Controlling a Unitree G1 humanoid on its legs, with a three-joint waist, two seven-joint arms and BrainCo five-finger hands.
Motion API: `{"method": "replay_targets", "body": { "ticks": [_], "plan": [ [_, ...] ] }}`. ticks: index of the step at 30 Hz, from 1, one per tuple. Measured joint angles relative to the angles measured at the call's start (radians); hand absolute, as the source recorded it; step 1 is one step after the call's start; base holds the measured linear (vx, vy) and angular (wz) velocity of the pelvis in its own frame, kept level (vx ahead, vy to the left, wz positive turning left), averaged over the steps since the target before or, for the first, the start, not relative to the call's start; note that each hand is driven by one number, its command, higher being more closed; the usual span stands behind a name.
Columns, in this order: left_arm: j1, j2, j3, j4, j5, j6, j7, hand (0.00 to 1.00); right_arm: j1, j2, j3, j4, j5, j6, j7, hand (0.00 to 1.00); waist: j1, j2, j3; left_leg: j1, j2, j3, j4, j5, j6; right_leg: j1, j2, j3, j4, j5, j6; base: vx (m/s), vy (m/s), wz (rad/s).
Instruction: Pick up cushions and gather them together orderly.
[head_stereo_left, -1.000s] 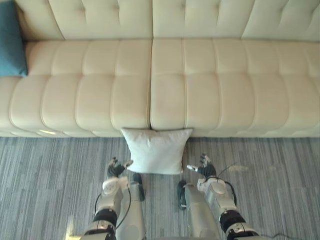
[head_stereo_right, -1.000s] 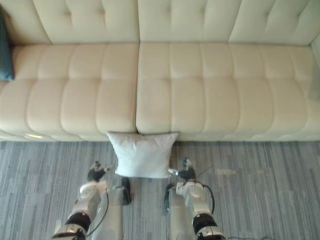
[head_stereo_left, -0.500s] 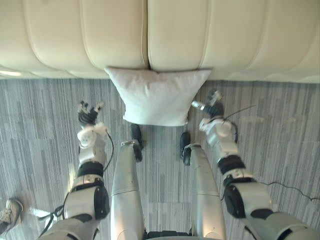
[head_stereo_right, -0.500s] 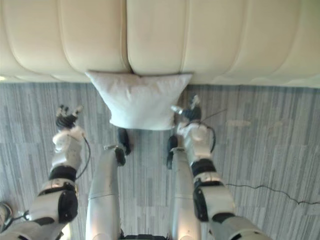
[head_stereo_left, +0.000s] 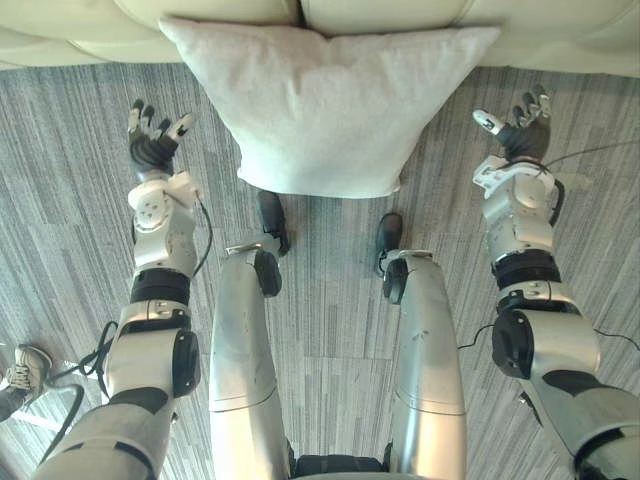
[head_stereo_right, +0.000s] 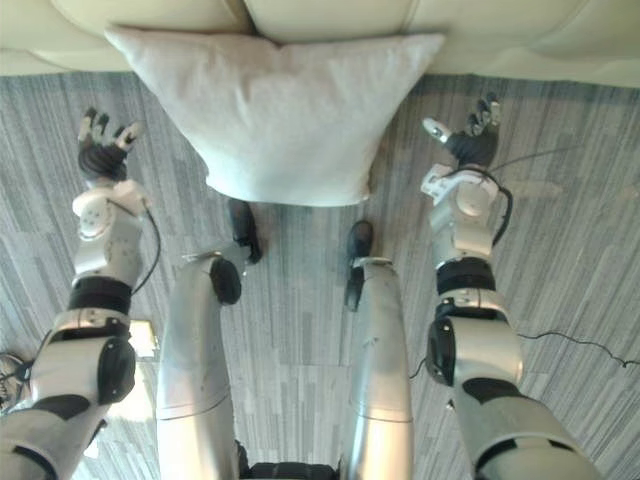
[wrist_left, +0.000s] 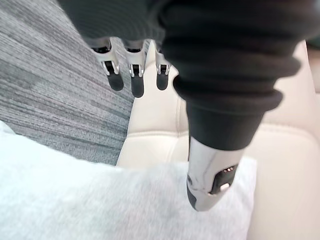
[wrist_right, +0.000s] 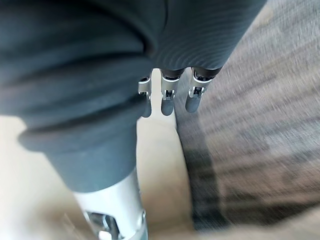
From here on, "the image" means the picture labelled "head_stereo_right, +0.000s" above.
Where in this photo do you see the robot left silver leg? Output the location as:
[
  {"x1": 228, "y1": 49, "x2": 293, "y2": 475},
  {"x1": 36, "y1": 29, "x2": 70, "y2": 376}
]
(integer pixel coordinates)
[{"x1": 154, "y1": 251, "x2": 251, "y2": 480}]

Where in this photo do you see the robot black waist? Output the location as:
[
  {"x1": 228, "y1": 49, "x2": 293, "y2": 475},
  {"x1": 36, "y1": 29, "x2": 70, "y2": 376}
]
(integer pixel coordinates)
[{"x1": 233, "y1": 438, "x2": 347, "y2": 480}]

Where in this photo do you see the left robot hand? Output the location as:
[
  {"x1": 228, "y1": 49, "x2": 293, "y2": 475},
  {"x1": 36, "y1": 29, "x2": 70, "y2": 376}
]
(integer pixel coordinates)
[{"x1": 76, "y1": 106, "x2": 147, "y2": 190}]

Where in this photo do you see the robot right silver leg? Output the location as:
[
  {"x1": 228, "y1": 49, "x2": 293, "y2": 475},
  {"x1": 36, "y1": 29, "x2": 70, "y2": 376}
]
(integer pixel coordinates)
[{"x1": 342, "y1": 256, "x2": 416, "y2": 480}]

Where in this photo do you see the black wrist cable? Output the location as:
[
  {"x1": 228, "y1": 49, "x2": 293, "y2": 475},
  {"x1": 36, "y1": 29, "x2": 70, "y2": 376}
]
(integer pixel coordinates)
[
  {"x1": 105, "y1": 195, "x2": 162, "y2": 296},
  {"x1": 439, "y1": 144, "x2": 586, "y2": 247}
]

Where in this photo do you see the cream leather sofa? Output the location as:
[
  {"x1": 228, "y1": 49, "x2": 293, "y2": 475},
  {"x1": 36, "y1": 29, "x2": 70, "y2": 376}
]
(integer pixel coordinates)
[{"x1": 0, "y1": 0, "x2": 640, "y2": 80}]

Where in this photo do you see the robot silver leg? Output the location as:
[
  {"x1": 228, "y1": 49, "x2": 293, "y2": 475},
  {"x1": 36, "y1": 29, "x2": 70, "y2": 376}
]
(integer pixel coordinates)
[
  {"x1": 342, "y1": 256, "x2": 416, "y2": 480},
  {"x1": 154, "y1": 251, "x2": 251, "y2": 480}
]

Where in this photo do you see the black floor cable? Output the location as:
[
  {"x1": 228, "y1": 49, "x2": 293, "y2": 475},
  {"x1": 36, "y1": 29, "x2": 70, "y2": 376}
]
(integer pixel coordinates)
[{"x1": 408, "y1": 329, "x2": 640, "y2": 381}]

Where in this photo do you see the robot right dark foot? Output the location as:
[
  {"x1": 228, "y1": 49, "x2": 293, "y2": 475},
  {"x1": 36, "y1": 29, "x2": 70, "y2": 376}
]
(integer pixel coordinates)
[{"x1": 346, "y1": 219, "x2": 376, "y2": 271}]

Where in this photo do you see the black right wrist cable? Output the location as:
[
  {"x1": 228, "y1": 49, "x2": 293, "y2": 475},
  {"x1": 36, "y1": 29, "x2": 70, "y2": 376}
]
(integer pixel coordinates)
[{"x1": 439, "y1": 144, "x2": 586, "y2": 247}]

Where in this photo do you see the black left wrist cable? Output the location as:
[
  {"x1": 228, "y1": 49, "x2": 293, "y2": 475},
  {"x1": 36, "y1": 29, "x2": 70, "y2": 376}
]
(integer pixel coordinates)
[{"x1": 105, "y1": 195, "x2": 162, "y2": 296}]

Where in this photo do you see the white square cushion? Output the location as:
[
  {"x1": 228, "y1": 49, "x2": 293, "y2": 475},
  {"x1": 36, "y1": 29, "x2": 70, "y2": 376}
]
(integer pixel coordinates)
[{"x1": 103, "y1": 25, "x2": 447, "y2": 208}]

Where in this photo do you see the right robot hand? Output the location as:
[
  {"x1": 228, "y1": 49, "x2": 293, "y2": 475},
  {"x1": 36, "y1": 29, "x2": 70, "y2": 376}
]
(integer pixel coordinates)
[{"x1": 422, "y1": 91, "x2": 504, "y2": 170}]

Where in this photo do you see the small beige box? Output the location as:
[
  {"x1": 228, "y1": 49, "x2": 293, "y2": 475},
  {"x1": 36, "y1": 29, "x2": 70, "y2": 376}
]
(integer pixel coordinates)
[{"x1": 128, "y1": 319, "x2": 157, "y2": 361}]

